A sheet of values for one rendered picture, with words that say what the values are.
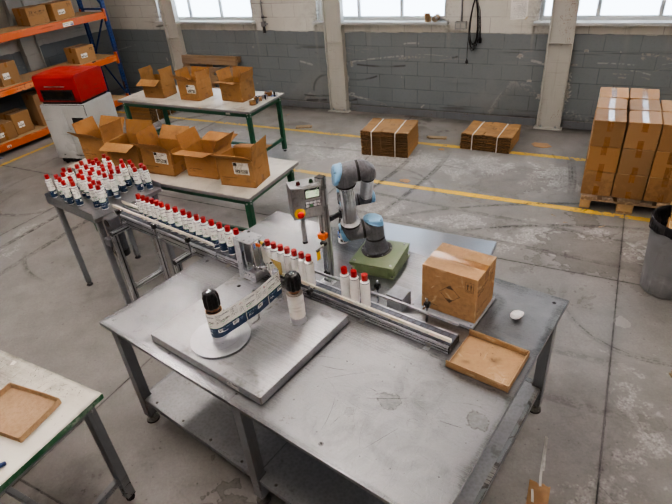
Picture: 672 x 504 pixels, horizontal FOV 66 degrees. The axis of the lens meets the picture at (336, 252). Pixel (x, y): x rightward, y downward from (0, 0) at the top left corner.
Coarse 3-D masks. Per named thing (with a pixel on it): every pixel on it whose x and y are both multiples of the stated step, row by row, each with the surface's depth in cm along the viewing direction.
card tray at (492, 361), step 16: (480, 336) 256; (464, 352) 250; (480, 352) 249; (496, 352) 248; (512, 352) 247; (528, 352) 242; (464, 368) 237; (480, 368) 240; (496, 368) 240; (512, 368) 239; (496, 384) 229; (512, 384) 231
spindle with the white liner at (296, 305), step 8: (288, 272) 258; (296, 272) 257; (288, 280) 255; (296, 280) 255; (288, 288) 258; (296, 288) 258; (288, 296) 260; (296, 296) 259; (288, 304) 265; (296, 304) 262; (304, 304) 267; (296, 312) 265; (304, 312) 268; (296, 320) 267; (304, 320) 270
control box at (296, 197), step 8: (288, 184) 274; (304, 184) 272; (312, 184) 272; (320, 184) 273; (288, 192) 275; (296, 192) 270; (320, 192) 275; (288, 200) 281; (296, 200) 273; (304, 200) 274; (296, 208) 275; (304, 208) 276; (312, 208) 278; (320, 208) 280; (296, 216) 277; (304, 216) 279; (312, 216) 281
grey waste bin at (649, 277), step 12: (648, 240) 393; (660, 240) 377; (648, 252) 394; (660, 252) 381; (648, 264) 396; (660, 264) 386; (648, 276) 399; (660, 276) 389; (648, 288) 402; (660, 288) 394
